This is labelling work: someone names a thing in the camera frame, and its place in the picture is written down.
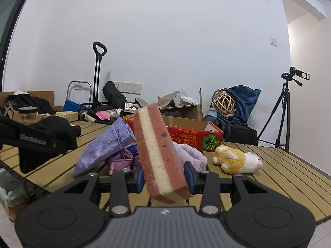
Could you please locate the pink and cream layered sponge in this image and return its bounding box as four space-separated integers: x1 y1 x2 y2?
132 102 193 205

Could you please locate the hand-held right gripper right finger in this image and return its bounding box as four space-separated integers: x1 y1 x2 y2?
183 161 270 216

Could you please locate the black hand trolley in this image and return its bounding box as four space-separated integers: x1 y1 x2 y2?
89 41 108 106

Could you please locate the wicker ball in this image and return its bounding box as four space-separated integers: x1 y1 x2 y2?
212 90 237 117

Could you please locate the mauve satin pouch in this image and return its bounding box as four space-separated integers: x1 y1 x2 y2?
106 147 135 176

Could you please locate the light blue bottle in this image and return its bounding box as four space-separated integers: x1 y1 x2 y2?
204 108 218 123

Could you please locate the small white bottle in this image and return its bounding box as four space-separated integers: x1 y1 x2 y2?
111 108 127 120

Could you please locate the black camera tripod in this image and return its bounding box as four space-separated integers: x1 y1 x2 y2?
257 81 291 153

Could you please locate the dark blue velvet bag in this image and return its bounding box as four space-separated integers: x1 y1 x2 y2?
220 85 261 126

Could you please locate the pale green plastic liner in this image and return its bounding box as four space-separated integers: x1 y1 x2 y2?
0 168 28 207

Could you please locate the clear jar with black lid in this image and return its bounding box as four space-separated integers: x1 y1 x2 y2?
18 107 39 126

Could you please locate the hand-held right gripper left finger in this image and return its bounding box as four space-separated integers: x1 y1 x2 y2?
63 165 147 217

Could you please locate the red cardboard box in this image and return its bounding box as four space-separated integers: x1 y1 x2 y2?
124 115 224 152

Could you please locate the large open cardboard box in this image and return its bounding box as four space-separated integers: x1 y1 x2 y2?
0 91 64 124

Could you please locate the yellow carton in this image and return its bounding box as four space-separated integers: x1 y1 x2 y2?
55 111 78 121

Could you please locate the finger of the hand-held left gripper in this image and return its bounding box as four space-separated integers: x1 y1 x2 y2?
49 135 68 156

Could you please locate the black luggage case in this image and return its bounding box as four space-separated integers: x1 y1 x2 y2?
207 116 258 145

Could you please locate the white plastic device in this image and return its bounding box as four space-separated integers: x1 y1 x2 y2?
180 96 201 106

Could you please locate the black clothing pile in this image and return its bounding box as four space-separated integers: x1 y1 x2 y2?
5 93 56 115

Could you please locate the yellow hamster plush toy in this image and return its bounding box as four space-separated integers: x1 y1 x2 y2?
212 145 263 174

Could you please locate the black sock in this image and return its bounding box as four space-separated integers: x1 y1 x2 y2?
20 116 81 174

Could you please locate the black fabric bag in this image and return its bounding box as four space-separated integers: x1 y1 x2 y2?
102 81 128 109

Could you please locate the brown cardboard trash box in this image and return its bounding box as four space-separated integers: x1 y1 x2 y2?
0 199 26 223

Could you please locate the lilac fluffy towel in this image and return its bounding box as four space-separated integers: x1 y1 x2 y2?
176 143 209 173

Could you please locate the dark window frame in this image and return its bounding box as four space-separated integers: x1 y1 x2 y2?
0 0 39 93

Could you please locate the lavender fabric pouch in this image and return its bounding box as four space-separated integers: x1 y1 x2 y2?
72 117 136 178

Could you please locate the white box with brown print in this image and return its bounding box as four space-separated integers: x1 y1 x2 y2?
124 102 141 113

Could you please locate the open brown cardboard box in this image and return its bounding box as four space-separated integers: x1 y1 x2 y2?
158 88 205 121

